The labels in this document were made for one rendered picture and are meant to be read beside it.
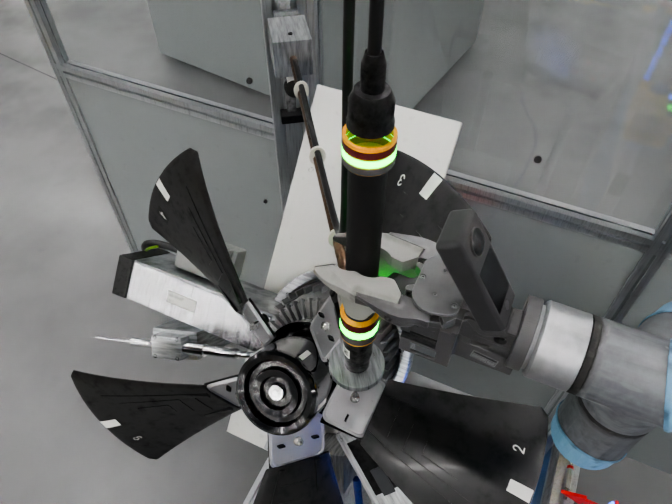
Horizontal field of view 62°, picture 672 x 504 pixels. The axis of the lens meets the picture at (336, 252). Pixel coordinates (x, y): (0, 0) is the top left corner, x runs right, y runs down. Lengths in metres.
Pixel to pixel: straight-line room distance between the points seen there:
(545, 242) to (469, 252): 0.99
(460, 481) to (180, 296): 0.55
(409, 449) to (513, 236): 0.80
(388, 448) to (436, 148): 0.48
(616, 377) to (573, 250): 0.95
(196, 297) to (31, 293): 1.75
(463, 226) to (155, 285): 0.69
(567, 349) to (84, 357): 2.08
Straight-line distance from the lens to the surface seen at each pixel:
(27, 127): 3.60
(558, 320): 0.53
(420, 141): 0.96
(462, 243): 0.46
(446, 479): 0.81
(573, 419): 0.63
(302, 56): 1.07
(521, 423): 0.84
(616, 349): 0.54
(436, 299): 0.53
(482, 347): 0.57
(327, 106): 1.01
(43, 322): 2.58
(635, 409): 0.56
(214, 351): 0.97
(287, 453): 0.87
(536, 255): 1.50
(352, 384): 0.70
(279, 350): 0.76
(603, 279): 1.52
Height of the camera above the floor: 1.92
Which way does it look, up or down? 50 degrees down
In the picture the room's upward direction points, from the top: straight up
